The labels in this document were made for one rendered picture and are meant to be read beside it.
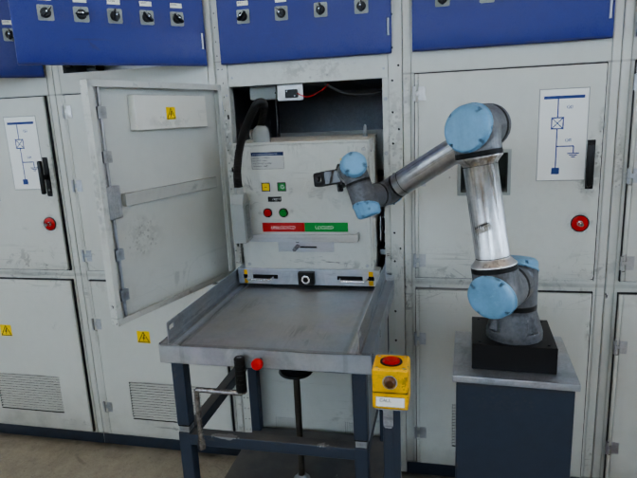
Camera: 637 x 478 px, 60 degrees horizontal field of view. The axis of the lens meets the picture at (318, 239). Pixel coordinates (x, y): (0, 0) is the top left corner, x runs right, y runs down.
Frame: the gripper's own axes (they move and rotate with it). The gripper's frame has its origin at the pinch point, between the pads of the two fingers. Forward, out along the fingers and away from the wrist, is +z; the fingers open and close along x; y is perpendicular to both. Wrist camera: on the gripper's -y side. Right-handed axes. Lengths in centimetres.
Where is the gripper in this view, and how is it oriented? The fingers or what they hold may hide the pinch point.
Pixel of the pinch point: (336, 181)
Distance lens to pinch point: 193.1
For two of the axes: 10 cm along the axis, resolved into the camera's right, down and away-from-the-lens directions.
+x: -0.6, -10.0, 0.4
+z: -0.5, 0.4, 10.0
